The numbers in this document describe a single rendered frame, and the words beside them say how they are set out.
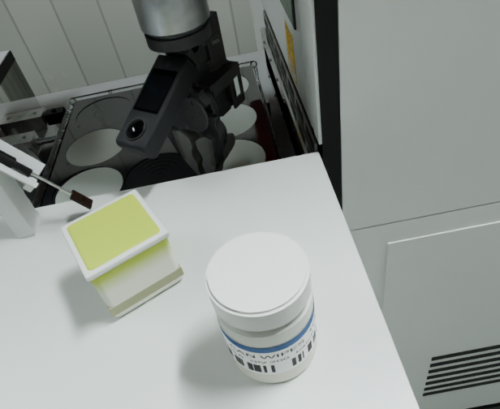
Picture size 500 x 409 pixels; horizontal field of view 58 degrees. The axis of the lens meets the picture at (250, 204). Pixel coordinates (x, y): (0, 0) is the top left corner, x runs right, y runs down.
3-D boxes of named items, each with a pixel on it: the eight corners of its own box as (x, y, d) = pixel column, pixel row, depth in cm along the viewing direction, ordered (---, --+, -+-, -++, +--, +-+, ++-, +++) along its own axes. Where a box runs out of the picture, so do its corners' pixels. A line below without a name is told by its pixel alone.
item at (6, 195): (73, 208, 52) (15, 109, 43) (66, 231, 50) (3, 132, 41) (22, 217, 53) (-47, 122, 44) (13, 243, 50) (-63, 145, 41)
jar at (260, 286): (307, 297, 39) (298, 221, 32) (327, 375, 34) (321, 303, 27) (226, 312, 39) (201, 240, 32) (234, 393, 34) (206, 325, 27)
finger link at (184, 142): (230, 161, 65) (216, 106, 59) (206, 187, 61) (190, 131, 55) (212, 157, 66) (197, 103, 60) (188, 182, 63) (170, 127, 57)
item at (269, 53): (273, 70, 94) (268, 25, 87) (325, 217, 61) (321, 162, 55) (265, 72, 94) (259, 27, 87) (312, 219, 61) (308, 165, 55)
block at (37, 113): (51, 119, 87) (44, 105, 85) (48, 129, 84) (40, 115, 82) (10, 127, 87) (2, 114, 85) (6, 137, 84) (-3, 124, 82)
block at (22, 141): (42, 143, 81) (34, 129, 79) (38, 154, 78) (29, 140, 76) (-1, 152, 81) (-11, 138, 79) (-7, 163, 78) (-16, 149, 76)
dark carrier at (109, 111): (252, 67, 86) (252, 65, 86) (283, 182, 61) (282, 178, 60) (76, 103, 87) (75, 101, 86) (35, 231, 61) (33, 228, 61)
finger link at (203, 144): (247, 166, 63) (236, 110, 57) (226, 193, 60) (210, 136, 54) (230, 161, 65) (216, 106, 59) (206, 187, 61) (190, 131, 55)
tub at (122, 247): (156, 235, 47) (134, 187, 42) (188, 280, 42) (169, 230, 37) (88, 273, 45) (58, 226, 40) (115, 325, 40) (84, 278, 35)
